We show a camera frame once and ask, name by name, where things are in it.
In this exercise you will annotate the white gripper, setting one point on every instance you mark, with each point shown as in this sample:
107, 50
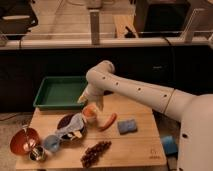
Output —
92, 94

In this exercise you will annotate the metal can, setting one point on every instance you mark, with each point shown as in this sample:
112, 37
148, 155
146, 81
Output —
37, 154

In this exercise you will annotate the dark grape bunch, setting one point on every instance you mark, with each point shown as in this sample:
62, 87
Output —
92, 154

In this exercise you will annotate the dark brown bowl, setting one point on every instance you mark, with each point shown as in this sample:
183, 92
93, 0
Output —
68, 128

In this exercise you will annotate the blue object at table edge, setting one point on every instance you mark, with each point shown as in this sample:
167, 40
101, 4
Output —
169, 145

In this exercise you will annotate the blue sponge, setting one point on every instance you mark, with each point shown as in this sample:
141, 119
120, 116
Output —
127, 126

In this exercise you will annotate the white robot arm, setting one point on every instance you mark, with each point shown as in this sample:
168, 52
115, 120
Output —
194, 112

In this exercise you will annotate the orange sausage toy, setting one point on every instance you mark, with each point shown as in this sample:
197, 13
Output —
109, 122

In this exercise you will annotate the wooden board table top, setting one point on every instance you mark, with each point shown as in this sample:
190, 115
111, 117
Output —
109, 149

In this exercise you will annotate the light blue cloth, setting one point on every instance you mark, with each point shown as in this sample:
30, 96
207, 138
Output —
74, 124

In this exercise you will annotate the red bowl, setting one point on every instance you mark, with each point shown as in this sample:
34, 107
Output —
23, 141

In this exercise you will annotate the orange apple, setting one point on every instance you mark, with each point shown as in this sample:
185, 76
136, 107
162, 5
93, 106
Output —
90, 113

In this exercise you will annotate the green plastic tray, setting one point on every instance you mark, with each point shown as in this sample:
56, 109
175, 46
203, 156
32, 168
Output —
60, 93

